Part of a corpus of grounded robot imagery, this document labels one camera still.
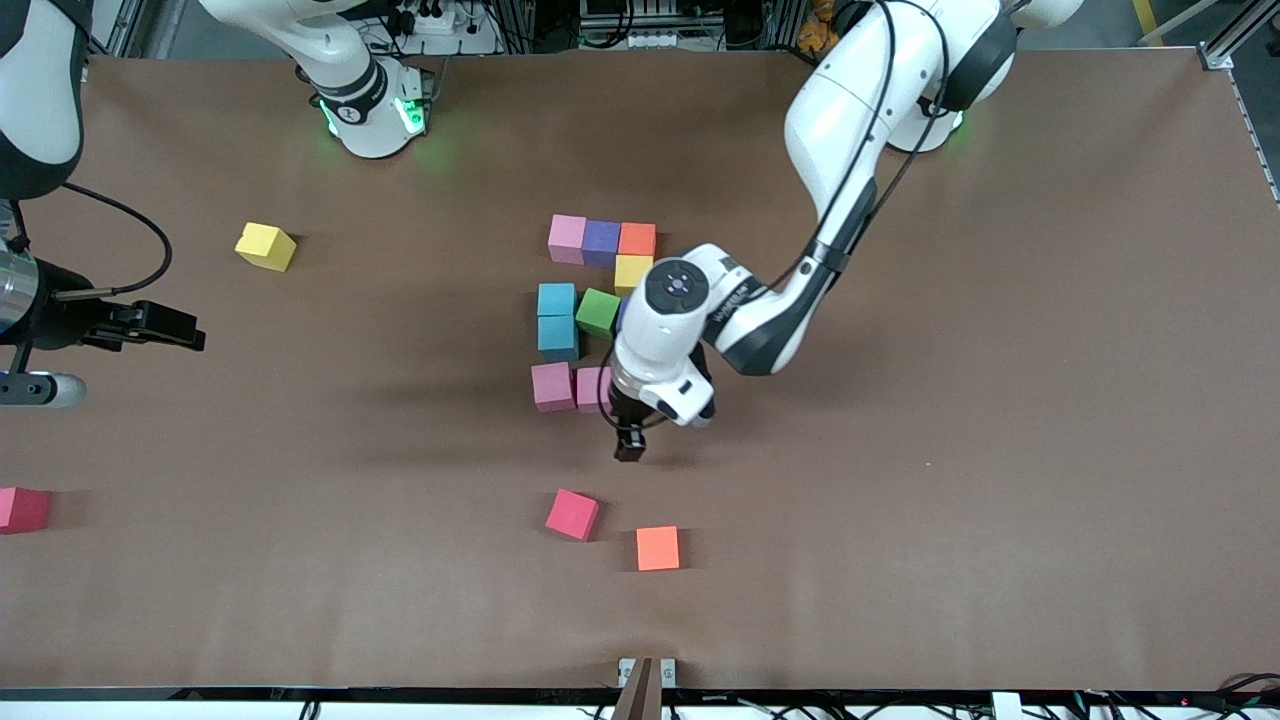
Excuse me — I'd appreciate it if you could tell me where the white socket box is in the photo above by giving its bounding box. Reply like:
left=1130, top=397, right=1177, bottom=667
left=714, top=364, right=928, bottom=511
left=578, top=0, right=691, bottom=51

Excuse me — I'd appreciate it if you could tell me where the red foam cube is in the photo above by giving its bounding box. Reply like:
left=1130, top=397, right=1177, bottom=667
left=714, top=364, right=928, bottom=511
left=0, top=487, right=51, bottom=535
left=545, top=488, right=601, bottom=542

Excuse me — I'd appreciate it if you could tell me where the pink foam cube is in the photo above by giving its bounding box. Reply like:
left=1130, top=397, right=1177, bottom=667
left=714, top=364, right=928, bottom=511
left=531, top=362, right=578, bottom=414
left=575, top=366, right=613, bottom=415
left=548, top=214, right=589, bottom=266

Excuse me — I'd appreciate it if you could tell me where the aluminium frame profile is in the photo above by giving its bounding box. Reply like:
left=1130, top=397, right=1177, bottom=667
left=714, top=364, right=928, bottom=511
left=1198, top=0, right=1280, bottom=71
left=85, top=0, right=151, bottom=81

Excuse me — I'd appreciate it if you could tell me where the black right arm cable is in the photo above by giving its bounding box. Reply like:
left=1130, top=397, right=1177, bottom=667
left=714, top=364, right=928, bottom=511
left=10, top=182, right=175, bottom=299

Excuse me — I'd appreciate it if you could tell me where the brown paper table cover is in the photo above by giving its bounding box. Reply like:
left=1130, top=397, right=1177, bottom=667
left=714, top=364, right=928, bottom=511
left=0, top=50, right=1280, bottom=691

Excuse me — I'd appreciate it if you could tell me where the bag of orange items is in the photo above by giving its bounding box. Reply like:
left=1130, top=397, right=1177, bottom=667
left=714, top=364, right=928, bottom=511
left=797, top=0, right=841, bottom=56

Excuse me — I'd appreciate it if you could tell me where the green foam cube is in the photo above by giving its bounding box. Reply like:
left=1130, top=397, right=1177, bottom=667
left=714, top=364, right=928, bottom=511
left=575, top=288, right=622, bottom=340

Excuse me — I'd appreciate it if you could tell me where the white power strip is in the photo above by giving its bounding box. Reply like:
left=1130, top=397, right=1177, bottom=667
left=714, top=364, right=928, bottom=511
left=385, top=0, right=501, bottom=56

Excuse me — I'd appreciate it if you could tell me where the metal clamp bracket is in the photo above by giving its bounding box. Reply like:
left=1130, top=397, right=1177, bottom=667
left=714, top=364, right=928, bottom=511
left=612, top=657, right=678, bottom=720

